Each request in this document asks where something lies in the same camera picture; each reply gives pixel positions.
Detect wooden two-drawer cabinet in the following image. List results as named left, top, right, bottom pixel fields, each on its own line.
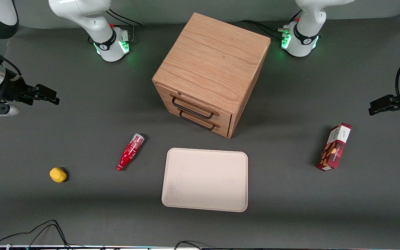
left=152, top=12, right=271, bottom=139

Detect black base cable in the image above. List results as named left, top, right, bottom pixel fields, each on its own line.
left=238, top=19, right=288, bottom=39
left=106, top=8, right=142, bottom=27

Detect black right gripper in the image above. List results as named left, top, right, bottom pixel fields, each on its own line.
left=3, top=76, right=60, bottom=106

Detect black metal drawer handle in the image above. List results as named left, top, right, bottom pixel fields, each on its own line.
left=172, top=96, right=215, bottom=120
left=179, top=110, right=217, bottom=131

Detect beige rectangular tray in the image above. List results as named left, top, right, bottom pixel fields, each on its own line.
left=161, top=148, right=249, bottom=213

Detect yellow lemon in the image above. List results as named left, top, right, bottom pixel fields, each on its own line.
left=49, top=167, right=68, bottom=183

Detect black right base cable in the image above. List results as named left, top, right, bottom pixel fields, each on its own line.
left=106, top=8, right=142, bottom=27

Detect long black table-edge cable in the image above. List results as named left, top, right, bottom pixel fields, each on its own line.
left=0, top=219, right=71, bottom=249

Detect black left base cable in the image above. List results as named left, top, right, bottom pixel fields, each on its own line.
left=238, top=19, right=288, bottom=39

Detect red coke bottle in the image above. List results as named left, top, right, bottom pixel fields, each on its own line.
left=116, top=133, right=145, bottom=172

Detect red cookie box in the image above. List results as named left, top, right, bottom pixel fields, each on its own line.
left=316, top=122, right=352, bottom=172

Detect short black table-edge cable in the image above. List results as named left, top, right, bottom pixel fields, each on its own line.
left=173, top=240, right=206, bottom=250

